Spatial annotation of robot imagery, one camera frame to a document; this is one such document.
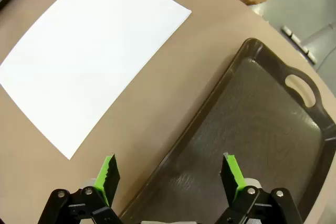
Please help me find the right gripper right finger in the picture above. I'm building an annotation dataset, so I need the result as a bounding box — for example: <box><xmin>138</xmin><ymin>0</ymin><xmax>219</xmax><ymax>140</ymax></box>
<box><xmin>215</xmin><ymin>152</ymin><xmax>302</xmax><ymax>224</ymax></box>

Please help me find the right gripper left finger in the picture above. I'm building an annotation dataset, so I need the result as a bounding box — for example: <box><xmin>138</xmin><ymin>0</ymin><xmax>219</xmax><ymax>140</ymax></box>
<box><xmin>38</xmin><ymin>153</ymin><xmax>124</xmax><ymax>224</ymax></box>

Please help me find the white A4 paper stack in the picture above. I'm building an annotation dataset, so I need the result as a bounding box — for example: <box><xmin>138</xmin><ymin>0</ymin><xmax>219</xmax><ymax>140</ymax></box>
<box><xmin>0</xmin><ymin>0</ymin><xmax>192</xmax><ymax>161</ymax></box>

